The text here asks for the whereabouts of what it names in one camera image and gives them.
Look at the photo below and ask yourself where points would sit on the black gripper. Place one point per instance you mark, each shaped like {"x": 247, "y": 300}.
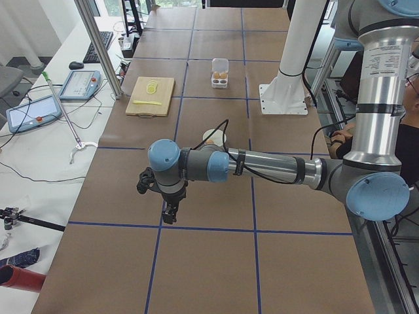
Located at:
{"x": 173, "y": 197}

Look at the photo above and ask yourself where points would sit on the clear plastic egg box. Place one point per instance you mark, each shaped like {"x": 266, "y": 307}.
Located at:
{"x": 219, "y": 65}

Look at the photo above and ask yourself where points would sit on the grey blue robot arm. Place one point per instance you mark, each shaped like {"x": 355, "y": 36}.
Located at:
{"x": 367, "y": 179}

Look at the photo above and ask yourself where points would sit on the white bowl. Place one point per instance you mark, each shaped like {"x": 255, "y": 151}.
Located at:
{"x": 217, "y": 136}

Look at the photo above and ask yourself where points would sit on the reach grabber stick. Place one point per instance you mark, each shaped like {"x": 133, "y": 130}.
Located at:
{"x": 80, "y": 145}

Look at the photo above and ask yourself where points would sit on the yellow plastic knife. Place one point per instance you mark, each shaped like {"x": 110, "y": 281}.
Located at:
{"x": 140, "y": 102}

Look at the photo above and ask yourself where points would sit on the wooden cutting board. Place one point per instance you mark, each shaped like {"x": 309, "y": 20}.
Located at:
{"x": 163, "y": 95}

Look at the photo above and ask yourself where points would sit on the lemon slices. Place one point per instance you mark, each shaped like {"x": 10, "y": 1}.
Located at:
{"x": 151, "y": 87}

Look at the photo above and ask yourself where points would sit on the blue patterned cloth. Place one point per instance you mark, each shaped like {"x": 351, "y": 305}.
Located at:
{"x": 24, "y": 259}

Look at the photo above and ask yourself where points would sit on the teach pendant tablet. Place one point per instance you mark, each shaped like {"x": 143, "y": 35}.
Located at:
{"x": 80, "y": 85}
{"x": 33, "y": 114}

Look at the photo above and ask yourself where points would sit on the black tripod tool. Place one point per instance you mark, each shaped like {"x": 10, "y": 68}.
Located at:
{"x": 12, "y": 215}

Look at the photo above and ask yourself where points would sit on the red cylinder object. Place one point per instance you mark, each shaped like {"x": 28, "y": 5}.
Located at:
{"x": 21, "y": 279}

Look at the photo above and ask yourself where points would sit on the black computer mouse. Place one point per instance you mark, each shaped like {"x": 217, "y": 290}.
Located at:
{"x": 76, "y": 65}

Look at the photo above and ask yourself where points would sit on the seated person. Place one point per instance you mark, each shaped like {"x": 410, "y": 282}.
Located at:
{"x": 406, "y": 149}

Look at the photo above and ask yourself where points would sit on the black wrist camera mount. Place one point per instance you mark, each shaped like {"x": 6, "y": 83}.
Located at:
{"x": 147, "y": 182}

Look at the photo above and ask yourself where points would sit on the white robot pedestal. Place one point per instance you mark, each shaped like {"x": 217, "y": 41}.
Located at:
{"x": 285, "y": 94}

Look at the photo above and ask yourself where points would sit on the aluminium frame post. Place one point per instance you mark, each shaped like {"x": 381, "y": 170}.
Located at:
{"x": 89, "y": 22}

